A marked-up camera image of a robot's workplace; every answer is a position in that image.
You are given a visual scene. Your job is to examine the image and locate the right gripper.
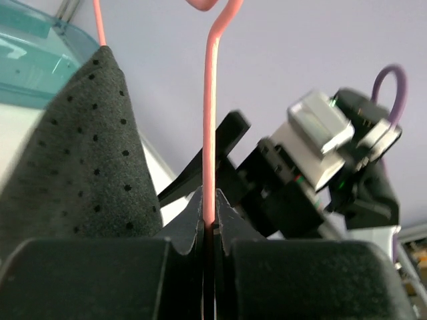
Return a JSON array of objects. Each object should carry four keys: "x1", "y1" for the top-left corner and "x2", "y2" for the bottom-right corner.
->
[{"x1": 157, "y1": 111, "x2": 324, "y2": 239}]

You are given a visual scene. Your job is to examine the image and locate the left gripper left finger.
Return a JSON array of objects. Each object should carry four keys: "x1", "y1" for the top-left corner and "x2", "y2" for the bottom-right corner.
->
[{"x1": 1, "y1": 192, "x2": 203, "y2": 319}]

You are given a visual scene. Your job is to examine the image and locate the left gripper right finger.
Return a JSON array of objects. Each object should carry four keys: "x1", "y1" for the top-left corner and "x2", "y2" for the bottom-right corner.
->
[{"x1": 215, "y1": 193, "x2": 416, "y2": 319}]

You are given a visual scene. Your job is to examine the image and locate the pink hanger of dotted skirt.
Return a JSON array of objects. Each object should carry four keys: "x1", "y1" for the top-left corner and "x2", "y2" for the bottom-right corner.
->
[{"x1": 91, "y1": 0, "x2": 244, "y2": 231}]

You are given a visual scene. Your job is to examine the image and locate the dark dotted skirt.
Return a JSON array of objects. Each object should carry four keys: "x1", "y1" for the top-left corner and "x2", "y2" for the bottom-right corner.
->
[{"x1": 1, "y1": 46, "x2": 163, "y2": 243}]

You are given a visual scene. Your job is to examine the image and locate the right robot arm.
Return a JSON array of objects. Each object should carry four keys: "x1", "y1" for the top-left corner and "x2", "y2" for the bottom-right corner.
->
[{"x1": 216, "y1": 89, "x2": 402, "y2": 239}]

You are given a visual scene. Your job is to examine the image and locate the teal plastic bin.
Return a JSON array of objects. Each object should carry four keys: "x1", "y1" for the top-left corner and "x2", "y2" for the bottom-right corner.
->
[{"x1": 1, "y1": 1, "x2": 99, "y2": 109}]

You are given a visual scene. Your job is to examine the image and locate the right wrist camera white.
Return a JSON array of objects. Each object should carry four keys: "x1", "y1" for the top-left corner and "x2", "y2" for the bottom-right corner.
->
[{"x1": 270, "y1": 90, "x2": 355, "y2": 191}]

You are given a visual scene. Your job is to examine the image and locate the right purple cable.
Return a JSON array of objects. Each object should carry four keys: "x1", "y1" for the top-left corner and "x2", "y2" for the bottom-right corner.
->
[{"x1": 370, "y1": 63, "x2": 408, "y2": 127}]

